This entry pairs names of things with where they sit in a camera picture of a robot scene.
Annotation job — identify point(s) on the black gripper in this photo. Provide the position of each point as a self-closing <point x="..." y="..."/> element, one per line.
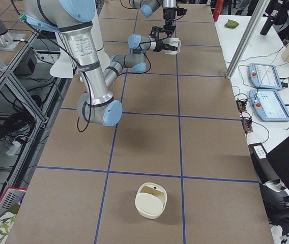
<point x="168" y="14"/>
<point x="160" y="46"/>

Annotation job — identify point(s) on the white mug with handle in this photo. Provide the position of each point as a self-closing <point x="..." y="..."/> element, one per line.
<point x="172" y="46"/>

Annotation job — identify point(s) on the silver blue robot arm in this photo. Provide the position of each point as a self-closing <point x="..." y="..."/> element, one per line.
<point x="74" y="21"/>
<point x="148" y="7"/>

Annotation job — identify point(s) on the red bottle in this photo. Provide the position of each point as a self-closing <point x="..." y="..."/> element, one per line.
<point x="217" y="10"/>

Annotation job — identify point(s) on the green cloth pouch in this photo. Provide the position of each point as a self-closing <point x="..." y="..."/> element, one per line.
<point x="231" y="24"/>

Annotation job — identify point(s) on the upper blue teach pendant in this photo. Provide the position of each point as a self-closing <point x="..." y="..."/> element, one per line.
<point x="264" y="76"/>

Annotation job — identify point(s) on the blue teach pendant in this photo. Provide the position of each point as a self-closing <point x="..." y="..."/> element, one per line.
<point x="264" y="76"/>
<point x="268" y="105"/>

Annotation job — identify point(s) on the lower blue teach pendant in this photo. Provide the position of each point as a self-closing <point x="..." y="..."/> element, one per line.
<point x="268" y="105"/>

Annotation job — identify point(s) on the cream lidded container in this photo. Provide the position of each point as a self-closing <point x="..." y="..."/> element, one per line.
<point x="151" y="200"/>

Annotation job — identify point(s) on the black printer device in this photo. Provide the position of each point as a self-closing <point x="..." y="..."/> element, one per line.
<point x="274" y="192"/>

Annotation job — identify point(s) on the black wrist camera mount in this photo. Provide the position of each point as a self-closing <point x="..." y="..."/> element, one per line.
<point x="155" y="32"/>

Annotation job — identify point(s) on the aluminium frame post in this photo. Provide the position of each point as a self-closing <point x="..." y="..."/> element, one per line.
<point x="249" y="31"/>

